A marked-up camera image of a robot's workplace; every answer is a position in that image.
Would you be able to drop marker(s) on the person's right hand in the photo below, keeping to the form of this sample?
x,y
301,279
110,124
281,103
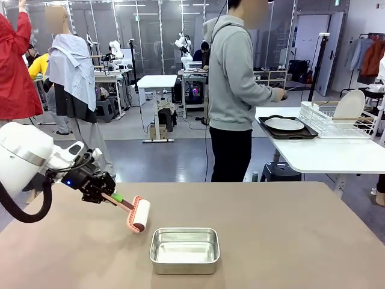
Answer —
x,y
278,94

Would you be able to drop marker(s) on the person in grey hoodie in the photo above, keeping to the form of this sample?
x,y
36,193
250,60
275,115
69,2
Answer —
x,y
228,75

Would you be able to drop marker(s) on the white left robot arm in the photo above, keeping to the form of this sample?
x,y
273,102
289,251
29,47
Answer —
x,y
24,147

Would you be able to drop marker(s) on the white round plate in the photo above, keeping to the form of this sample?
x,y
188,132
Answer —
x,y
350,103

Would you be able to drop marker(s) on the seated person in black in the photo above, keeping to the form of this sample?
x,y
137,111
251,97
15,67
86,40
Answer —
x,y
31,51

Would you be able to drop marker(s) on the black camera pole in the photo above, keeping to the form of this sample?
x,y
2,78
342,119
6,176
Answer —
x,y
319,60

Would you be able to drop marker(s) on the black bags pile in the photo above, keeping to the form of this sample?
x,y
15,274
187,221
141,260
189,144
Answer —
x,y
299,70

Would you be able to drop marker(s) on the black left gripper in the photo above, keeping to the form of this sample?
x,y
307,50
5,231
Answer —
x,y
91,185

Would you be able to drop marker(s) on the pink-framed white lint roller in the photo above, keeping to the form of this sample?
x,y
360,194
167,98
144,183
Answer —
x,y
141,216

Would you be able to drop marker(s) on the dark backpack with cloth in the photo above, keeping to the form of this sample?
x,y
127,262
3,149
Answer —
x,y
167,116

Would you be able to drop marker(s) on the pale grey round plate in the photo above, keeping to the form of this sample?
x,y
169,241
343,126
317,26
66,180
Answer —
x,y
284,124

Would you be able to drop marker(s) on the grey hanging shirt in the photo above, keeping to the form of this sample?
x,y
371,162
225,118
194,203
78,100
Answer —
x,y
358,52

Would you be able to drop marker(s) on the figure in red jacket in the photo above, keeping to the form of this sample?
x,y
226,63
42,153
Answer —
x,y
15,75

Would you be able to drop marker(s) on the grey plastic stool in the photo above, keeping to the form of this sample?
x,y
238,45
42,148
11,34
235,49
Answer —
x,y
106,108

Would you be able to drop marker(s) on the rectangular steel container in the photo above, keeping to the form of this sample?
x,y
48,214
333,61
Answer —
x,y
183,268

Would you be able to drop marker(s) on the cardboard box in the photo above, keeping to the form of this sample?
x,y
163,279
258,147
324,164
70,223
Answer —
x,y
156,132

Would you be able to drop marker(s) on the person in black t-shirt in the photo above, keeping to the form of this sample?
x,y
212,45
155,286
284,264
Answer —
x,y
202,55

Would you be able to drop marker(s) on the white rounded side table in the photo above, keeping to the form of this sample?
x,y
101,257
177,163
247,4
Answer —
x,y
331,156

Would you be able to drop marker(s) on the white standing desk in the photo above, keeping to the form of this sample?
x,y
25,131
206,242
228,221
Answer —
x,y
156,82

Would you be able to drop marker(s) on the person's right forearm grey sleeve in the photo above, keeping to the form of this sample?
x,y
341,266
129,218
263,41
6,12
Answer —
x,y
258,90

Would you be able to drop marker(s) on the black stool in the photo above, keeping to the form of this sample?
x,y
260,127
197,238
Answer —
x,y
279,171

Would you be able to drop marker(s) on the orange hanging jacket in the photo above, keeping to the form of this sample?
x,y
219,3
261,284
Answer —
x,y
373,58

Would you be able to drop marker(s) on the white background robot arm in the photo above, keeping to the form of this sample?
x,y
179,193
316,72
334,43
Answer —
x,y
115,51
184,48

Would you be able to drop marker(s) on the person in yellow top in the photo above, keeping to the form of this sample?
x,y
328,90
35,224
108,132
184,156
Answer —
x,y
39,64

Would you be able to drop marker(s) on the black utility cart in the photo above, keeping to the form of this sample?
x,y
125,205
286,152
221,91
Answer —
x,y
373,91

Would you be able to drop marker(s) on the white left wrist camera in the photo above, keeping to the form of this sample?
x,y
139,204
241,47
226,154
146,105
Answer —
x,y
75,149

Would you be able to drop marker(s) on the dark brown serving tray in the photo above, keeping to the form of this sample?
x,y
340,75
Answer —
x,y
306,132

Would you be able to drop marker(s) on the mannequin with blue-grey shirt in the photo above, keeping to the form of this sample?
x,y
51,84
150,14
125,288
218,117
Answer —
x,y
72,69

